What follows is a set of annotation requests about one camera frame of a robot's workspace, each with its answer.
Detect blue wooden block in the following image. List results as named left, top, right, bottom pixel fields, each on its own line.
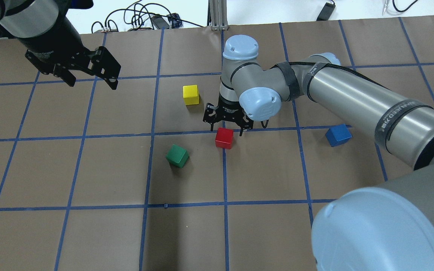
left=325, top=124, right=352, bottom=147

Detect black power adapter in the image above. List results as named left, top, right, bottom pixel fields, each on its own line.
left=316, top=1, right=336, bottom=21

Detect aluminium frame post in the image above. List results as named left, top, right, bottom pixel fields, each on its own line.
left=207, top=0, right=229, bottom=31

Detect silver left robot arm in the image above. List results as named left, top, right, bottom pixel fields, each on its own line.
left=0, top=0, right=121, bottom=90

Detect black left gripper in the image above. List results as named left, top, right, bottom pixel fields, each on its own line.
left=25, top=40, right=122, bottom=90

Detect black table cables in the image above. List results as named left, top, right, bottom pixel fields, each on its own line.
left=91, top=0, right=204, bottom=34

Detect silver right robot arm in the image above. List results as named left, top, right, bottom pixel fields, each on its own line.
left=203, top=35, right=434, bottom=271

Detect red wooden block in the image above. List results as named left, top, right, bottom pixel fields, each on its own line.
left=215, top=127, right=234, bottom=149

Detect yellow wooden block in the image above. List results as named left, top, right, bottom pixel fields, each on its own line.
left=182, top=85, right=200, bottom=106

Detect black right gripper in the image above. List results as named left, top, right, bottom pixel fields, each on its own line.
left=203, top=96, right=254, bottom=137

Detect green wooden block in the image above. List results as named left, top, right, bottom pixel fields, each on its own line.
left=165, top=144, right=189, bottom=168

